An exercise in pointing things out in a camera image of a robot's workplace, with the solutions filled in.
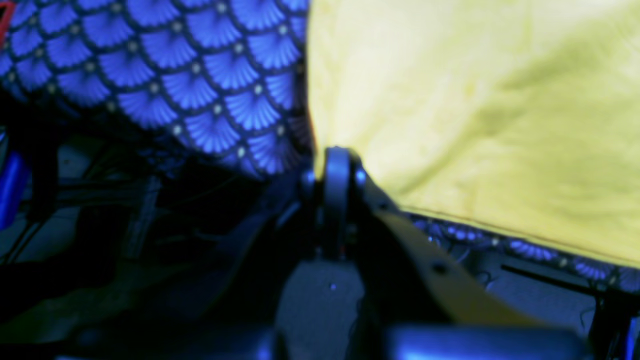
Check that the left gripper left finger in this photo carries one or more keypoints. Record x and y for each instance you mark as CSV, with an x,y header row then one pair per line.
x,y
242,280

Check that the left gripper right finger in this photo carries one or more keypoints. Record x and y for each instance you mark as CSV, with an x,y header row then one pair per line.
x,y
407,278

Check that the yellow T-shirt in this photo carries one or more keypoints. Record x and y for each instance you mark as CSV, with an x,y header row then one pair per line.
x,y
515,116

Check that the blue fan-patterned tablecloth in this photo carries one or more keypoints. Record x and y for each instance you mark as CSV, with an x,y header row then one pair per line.
x,y
219,82

